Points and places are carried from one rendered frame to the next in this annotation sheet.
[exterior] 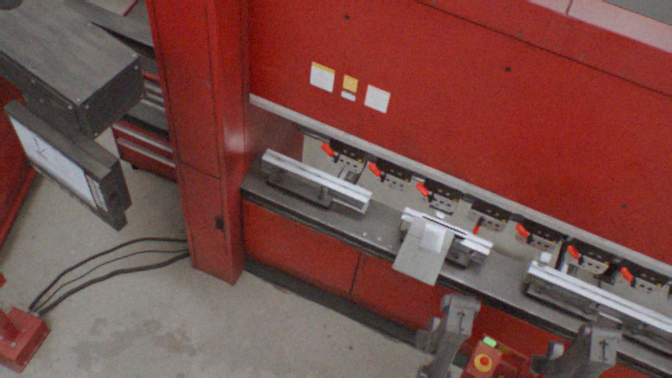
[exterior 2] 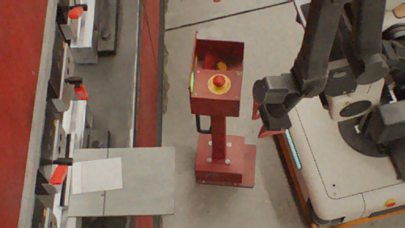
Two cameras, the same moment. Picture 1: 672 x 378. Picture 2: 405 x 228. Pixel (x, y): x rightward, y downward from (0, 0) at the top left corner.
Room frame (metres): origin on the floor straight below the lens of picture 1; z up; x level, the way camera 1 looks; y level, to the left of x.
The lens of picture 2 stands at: (1.36, 0.19, 2.42)
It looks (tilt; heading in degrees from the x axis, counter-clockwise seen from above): 63 degrees down; 259
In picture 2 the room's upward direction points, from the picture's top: 5 degrees counter-clockwise
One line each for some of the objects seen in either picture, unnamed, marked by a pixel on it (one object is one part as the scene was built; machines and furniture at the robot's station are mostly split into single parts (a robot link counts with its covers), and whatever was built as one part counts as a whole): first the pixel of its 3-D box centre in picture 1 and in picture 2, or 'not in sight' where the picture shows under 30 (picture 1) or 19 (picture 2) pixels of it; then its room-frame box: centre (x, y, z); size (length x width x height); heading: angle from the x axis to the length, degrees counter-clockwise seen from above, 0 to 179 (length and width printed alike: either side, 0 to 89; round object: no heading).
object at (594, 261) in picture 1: (591, 249); not in sight; (1.44, -0.98, 1.26); 0.15 x 0.09 x 0.17; 75
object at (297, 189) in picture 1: (299, 190); not in sight; (1.70, 0.17, 0.89); 0.30 x 0.05 x 0.03; 75
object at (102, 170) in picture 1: (75, 162); not in sight; (1.33, 0.92, 1.42); 0.45 x 0.12 x 0.36; 62
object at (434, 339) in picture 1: (447, 327); (320, 27); (0.97, -0.43, 1.40); 0.11 x 0.06 x 0.43; 88
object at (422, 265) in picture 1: (423, 250); (123, 180); (1.45, -0.39, 1.00); 0.26 x 0.18 x 0.01; 165
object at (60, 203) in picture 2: (443, 227); (66, 169); (1.59, -0.46, 0.98); 0.20 x 0.03 x 0.03; 75
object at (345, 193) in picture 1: (315, 181); not in sight; (1.74, 0.10, 0.92); 0.50 x 0.06 x 0.10; 75
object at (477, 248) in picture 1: (444, 235); (73, 172); (1.58, -0.48, 0.92); 0.39 x 0.06 x 0.10; 75
